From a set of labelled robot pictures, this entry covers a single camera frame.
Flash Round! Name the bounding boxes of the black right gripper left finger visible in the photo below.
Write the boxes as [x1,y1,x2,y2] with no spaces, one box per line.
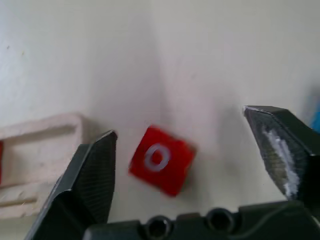
[24,129,118,240]

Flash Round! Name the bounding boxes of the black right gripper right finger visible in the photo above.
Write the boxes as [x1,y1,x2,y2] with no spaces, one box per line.
[242,105,320,208]

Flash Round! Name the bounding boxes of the red letter O block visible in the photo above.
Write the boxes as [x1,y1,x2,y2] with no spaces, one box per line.
[127,124,197,198]

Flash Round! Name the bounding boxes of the light wooden tray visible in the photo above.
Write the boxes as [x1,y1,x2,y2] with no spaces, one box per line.
[0,112,93,220]

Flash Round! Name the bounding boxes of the blue object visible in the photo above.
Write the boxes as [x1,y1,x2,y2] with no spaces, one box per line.
[308,87,320,131]

